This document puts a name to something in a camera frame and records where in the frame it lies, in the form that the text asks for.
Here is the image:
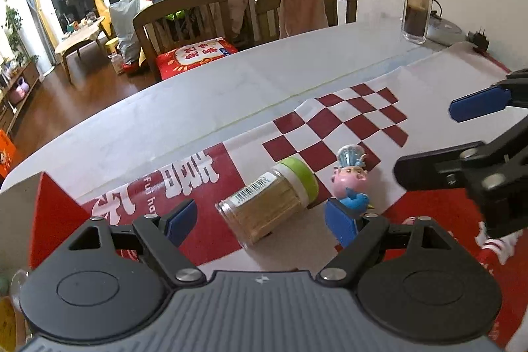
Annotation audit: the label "black power plug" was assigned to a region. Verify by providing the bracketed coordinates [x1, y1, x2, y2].
[466, 29, 489, 53]

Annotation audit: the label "pink pig chef figurine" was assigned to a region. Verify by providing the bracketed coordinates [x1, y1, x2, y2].
[331, 145, 371, 219]

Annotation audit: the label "green potted plant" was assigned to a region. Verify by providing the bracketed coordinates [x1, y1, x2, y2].
[5, 6, 39, 65]

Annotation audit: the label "yellow giraffe toy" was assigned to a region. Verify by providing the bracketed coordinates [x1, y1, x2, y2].
[94, 0, 113, 39]

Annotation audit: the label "orange gift box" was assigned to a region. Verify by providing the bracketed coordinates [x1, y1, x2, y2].
[0, 130, 17, 180]

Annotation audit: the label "wooden tv console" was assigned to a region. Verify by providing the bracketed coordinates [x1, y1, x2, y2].
[1, 62, 39, 135]

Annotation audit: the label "wooden chair with towel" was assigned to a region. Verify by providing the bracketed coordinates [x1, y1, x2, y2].
[253, 0, 359, 44]

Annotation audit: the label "white coffee table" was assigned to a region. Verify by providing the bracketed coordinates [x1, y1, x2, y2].
[54, 17, 105, 83]

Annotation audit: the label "pink toy kettle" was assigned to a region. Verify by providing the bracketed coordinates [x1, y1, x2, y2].
[9, 77, 30, 105]

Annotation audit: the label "red printed seat cushion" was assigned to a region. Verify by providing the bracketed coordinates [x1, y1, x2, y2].
[156, 37, 238, 80]

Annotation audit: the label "red white table mat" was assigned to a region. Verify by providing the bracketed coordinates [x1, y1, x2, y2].
[84, 45, 527, 351]

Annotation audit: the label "pink heart dish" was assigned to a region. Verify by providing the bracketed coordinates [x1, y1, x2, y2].
[0, 297, 17, 352]

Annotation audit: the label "grey plastic bag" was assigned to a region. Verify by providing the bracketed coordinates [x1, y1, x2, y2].
[109, 0, 141, 63]

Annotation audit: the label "glass jar dark contents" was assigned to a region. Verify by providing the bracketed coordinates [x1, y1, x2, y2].
[401, 0, 432, 45]

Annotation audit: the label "wooden chair with cushion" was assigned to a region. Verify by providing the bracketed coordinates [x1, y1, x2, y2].
[132, 0, 232, 82]

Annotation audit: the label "toothpick jar green lid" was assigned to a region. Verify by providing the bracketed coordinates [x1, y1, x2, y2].
[216, 156, 318, 248]

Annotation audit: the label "red cardboard box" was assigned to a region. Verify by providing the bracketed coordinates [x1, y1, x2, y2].
[1, 173, 89, 282]

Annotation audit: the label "yellow stool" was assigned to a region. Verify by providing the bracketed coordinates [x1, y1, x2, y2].
[105, 38, 119, 55]

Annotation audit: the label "clear jar silver lid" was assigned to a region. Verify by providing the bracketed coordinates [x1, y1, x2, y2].
[9, 269, 31, 346]

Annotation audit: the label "pink towel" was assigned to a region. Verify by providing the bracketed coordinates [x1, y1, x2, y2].
[278, 0, 328, 39]

